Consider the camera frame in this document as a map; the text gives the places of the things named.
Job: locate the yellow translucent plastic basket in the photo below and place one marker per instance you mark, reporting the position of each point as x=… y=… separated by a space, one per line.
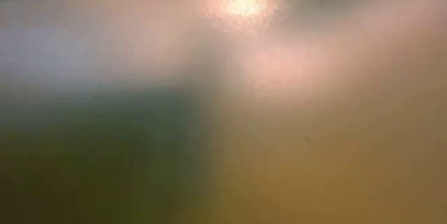
x=244 y=60

